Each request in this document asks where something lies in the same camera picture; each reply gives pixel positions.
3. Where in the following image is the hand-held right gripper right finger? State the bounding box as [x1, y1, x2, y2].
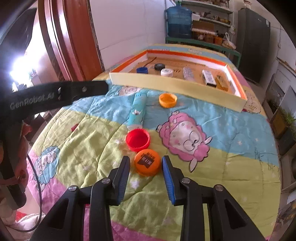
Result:
[161, 156, 265, 241]

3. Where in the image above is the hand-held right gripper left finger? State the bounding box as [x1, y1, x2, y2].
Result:
[30, 156, 131, 241]

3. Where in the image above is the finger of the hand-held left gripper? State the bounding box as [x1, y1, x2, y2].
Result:
[69, 80, 109, 102]

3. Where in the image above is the orange cap with dark label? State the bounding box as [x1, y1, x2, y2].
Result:
[134, 149, 161, 177]

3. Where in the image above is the red bottle cap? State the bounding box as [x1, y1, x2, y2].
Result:
[125, 129, 151, 152]

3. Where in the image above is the teal printed tube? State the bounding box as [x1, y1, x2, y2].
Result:
[128, 91, 147, 129]

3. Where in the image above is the orange bottle cap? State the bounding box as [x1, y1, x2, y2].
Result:
[159, 93, 178, 108]

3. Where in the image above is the shallow cardboard box tray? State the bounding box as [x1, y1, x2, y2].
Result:
[109, 49, 248, 112]

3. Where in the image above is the glittery silver packet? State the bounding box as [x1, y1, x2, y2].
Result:
[183, 67, 195, 80]

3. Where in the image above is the small gold box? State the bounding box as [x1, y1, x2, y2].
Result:
[216, 75, 229, 92]

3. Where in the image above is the small white printed box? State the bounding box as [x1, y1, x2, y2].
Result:
[202, 70, 215, 87]

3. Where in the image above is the person's left hand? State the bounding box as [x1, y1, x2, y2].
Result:
[0, 137, 29, 186]

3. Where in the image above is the brown wooden door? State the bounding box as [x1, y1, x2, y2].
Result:
[38, 0, 102, 81]

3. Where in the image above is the cartoon sheep printed blanket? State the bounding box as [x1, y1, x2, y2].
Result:
[26, 43, 281, 241]

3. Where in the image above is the blue water jug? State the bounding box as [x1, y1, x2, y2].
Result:
[166, 0, 192, 39]

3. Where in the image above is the green low table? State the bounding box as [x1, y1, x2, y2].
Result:
[165, 37, 241, 69]

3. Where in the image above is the dark planter with grass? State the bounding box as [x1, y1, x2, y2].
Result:
[279, 127, 296, 156]

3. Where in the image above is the wooden planter with grass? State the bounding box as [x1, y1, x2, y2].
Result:
[269, 100, 296, 139]

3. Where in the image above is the brown cardboard box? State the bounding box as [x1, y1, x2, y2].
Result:
[192, 21, 214, 30]

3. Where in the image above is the grey metal shelf rack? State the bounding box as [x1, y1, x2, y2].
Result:
[181, 0, 234, 44]

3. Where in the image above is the white plastic bag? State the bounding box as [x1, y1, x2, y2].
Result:
[222, 32, 236, 49]

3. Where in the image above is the grey kitchen counter cabinet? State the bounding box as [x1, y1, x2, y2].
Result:
[266, 58, 296, 109]

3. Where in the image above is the dark grey refrigerator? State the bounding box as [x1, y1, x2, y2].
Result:
[237, 8, 271, 84]

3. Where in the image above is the black cable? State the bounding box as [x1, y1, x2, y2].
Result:
[14, 154, 47, 232]

